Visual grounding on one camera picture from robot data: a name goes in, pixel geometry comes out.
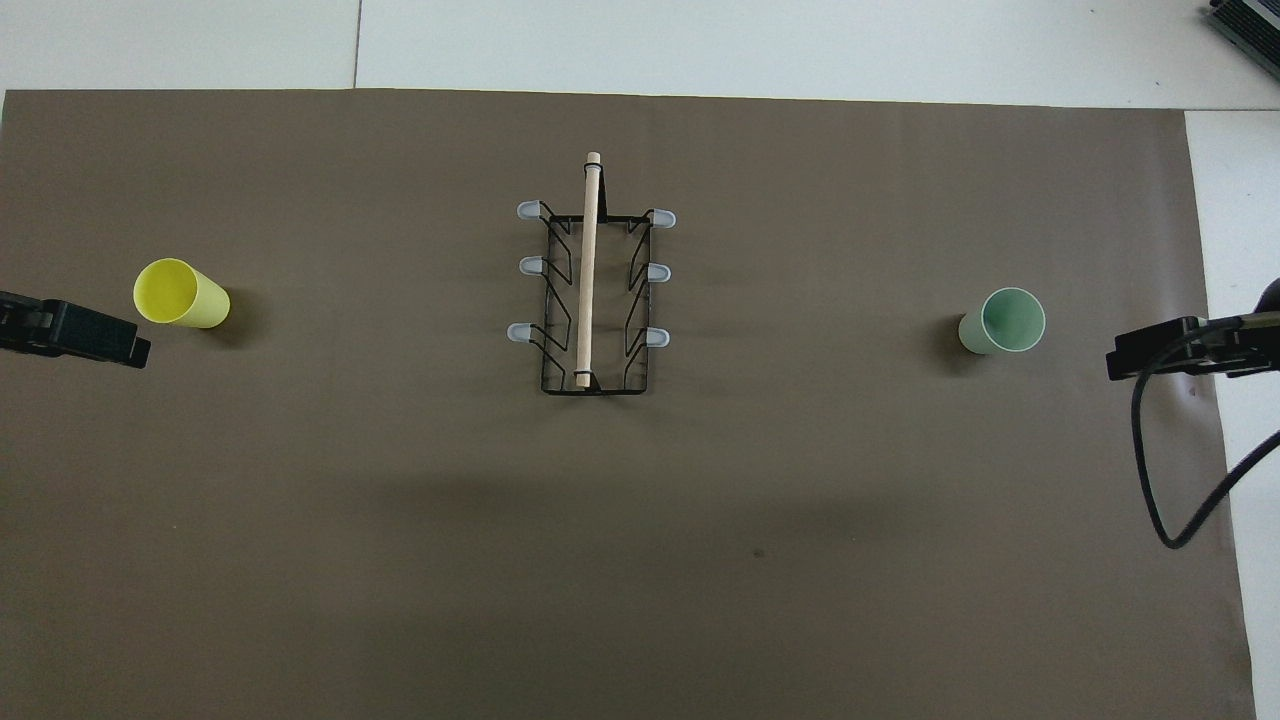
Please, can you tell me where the brown table mat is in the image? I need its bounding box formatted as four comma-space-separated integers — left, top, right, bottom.
0, 88, 1257, 720

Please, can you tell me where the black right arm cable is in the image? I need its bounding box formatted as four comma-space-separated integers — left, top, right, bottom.
1131, 312, 1280, 550

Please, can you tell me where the yellow plastic cup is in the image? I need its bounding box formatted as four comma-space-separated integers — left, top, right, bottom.
133, 258, 232, 329

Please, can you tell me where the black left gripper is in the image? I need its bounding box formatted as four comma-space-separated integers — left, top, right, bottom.
0, 290, 152, 369

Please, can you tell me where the black wire cup rack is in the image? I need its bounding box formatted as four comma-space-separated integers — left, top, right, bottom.
506, 152, 677, 396

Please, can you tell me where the grey ribbed device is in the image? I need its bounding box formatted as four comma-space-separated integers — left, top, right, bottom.
1205, 0, 1280, 54

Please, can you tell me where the pale green plastic cup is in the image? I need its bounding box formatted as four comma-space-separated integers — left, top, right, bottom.
958, 287, 1047, 356

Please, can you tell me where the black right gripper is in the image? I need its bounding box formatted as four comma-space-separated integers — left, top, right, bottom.
1106, 312, 1280, 382

